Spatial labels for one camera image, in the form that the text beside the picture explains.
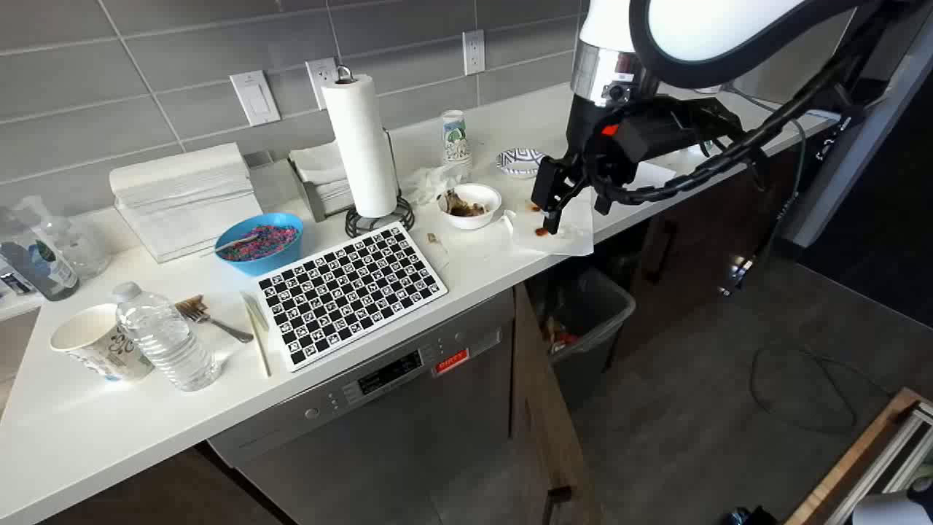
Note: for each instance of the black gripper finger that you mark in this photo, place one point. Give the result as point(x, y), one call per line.
point(603, 198)
point(550, 185)

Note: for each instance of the white wall outlet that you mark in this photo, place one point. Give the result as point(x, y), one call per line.
point(475, 52)

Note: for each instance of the stainless steel dishwasher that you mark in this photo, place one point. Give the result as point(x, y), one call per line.
point(390, 419)

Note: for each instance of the white chopstick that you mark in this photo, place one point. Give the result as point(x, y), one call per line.
point(259, 338)

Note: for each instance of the grey trash bin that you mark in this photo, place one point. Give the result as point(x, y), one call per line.
point(596, 311)

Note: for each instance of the blue bowl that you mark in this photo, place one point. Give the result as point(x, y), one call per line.
point(259, 244)

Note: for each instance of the black white checkered mat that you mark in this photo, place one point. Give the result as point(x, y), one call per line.
point(346, 294)

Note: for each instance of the grey metal panel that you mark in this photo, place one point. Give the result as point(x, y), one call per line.
point(856, 176)

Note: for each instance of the white bottle green label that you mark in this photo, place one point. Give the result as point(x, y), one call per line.
point(454, 136)

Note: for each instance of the white bowl with food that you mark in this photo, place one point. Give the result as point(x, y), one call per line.
point(470, 209)

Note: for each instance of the clear plastic water bottle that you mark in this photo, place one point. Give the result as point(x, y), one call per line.
point(171, 341)

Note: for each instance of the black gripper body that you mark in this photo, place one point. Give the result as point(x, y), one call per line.
point(623, 136)

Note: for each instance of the crumpled clear plastic wrap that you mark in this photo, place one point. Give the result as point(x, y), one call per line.
point(428, 182)

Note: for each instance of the wooden frame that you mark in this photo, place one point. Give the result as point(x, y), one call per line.
point(856, 469)

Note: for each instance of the stained white napkin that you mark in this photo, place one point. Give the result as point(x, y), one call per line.
point(579, 236)

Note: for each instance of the brown cabinet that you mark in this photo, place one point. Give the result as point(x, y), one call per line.
point(700, 252)

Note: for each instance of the open cabinet door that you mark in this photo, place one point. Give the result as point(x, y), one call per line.
point(550, 419)

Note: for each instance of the white paper towel roll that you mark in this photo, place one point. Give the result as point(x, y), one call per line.
point(362, 147)

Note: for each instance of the sink basin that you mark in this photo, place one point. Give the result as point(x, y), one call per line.
point(15, 354)

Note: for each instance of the clear glass jar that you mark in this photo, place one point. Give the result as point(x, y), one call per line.
point(40, 252)

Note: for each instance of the white wall switch plate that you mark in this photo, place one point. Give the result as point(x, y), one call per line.
point(256, 97)

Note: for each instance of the patterned paper cup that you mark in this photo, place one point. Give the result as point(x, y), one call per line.
point(98, 345)

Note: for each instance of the metal fork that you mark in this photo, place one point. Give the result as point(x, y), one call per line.
point(208, 320)

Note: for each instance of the black paper towel holder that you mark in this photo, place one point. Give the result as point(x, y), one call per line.
point(383, 223)

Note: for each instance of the grey napkin holder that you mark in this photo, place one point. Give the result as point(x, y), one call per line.
point(323, 180)

